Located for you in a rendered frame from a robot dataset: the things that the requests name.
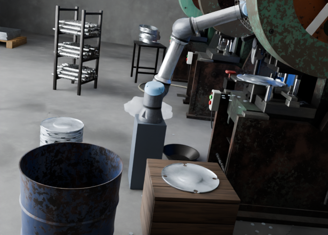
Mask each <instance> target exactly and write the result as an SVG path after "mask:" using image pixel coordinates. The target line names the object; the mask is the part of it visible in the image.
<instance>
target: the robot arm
mask: <svg viewBox="0 0 328 235"><path fill-rule="evenodd" d="M245 17H248V14H247V9H246V1H241V2H240V4H239V5H236V6H233V7H229V8H226V9H223V10H219V11H216V12H213V13H209V14H206V15H203V16H199V17H196V18H194V17H190V18H181V19H178V20H176V21H175V22H174V24H173V27H172V30H173V32H172V34H171V38H172V41H171V43H170V46H169V48H168V51H167V53H166V56H165V58H164V61H163V63H162V65H161V68H160V70H159V73H158V74H157V75H155V76H154V79H153V81H151V82H148V83H146V85H145V88H144V99H143V107H142V110H141V112H140V114H139V120H140V121H142V122H145V123H150V124H158V123H161V122H162V121H163V115H162V110H161V108H162V101H163V98H164V96H165V95H166V94H167V93H168V91H169V87H170V84H171V80H170V78H171V76H172V74H173V71H174V69H175V67H176V64H177V62H178V60H179V57H180V55H181V53H182V50H183V48H184V45H186V44H188V42H189V40H190V38H191V35H193V34H196V33H197V32H198V31H200V30H203V29H207V28H210V27H214V26H217V25H220V24H223V23H227V22H230V21H234V20H238V19H241V18H245ZM241 39H242V41H244V42H247V41H248V40H251V39H254V40H253V44H252V50H251V61H252V64H254V63H255V60H260V59H262V58H263V55H261V50H260V49H264V50H265V48H264V47H263V46H262V45H261V43H260V42H259V41H258V39H257V37H256V36H255V34H254V32H253V33H251V34H248V35H244V36H243V37H241ZM259 48H260V49H259Z"/></svg>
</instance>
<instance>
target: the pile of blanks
mask: <svg viewBox="0 0 328 235"><path fill-rule="evenodd" d="M40 127H41V134H40V146H42V145H46V144H50V143H57V142H83V128H82V129H81V130H78V131H75V132H67V133H60V132H52V131H48V130H46V129H44V128H43V127H42V126H41V124H40Z"/></svg>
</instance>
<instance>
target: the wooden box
mask: <svg viewBox="0 0 328 235"><path fill-rule="evenodd" d="M174 163H182V164H184V165H183V166H185V167H186V166H187V165H185V164H187V163H190V164H195V165H199V166H202V167H204V168H206V169H208V170H210V171H212V172H213V173H214V174H216V176H217V179H219V185H218V187H217V188H216V189H215V190H213V191H211V192H206V193H197V192H198V191H197V190H194V192H196V193H191V192H185V191H182V190H179V189H176V188H174V187H172V186H170V185H169V184H167V183H166V182H165V181H164V180H163V178H162V170H163V168H164V167H166V166H167V165H170V164H174ZM163 177H167V176H166V175H163ZM212 179H214V180H216V178H212ZM240 202H241V200H240V199H239V197H238V195H237V194H236V192H235V191H234V189H233V187H232V185H231V184H230V182H229V181H228V179H227V177H226V176H225V174H224V173H223V171H222V169H221V168H220V166H219V164H218V163H212V162H196V161H180V160H163V159H147V163H146V170H145V178H144V185H143V195H142V202H141V210H140V219H141V227H142V235H233V230H234V226H235V222H236V217H237V213H238V209H239V204H240Z"/></svg>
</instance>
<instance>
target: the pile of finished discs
mask: <svg viewBox="0 0 328 235"><path fill-rule="evenodd" d="M183 165H184V164H182V163H174V164H170V165H167V166H166V167H164V168H163V170H162V178H163V180H164V181H165V182H166V183H167V184H169V185H170V186H172V187H174V188H176V189H179V190H182V191H185V192H191V193H196V192H194V190H197V191H198V192H197V193H206V192H211V191H213V190H215V189H216V188H217V187H218V185H219V179H217V176H216V174H214V173H213V172H212V171H210V170H208V169H206V168H204V167H202V166H199V165H195V164H190V163H187V164H185V165H187V166H186V167H185V166H183ZM163 175H166V176H167V177H163ZM212 178H216V180H214V179H212Z"/></svg>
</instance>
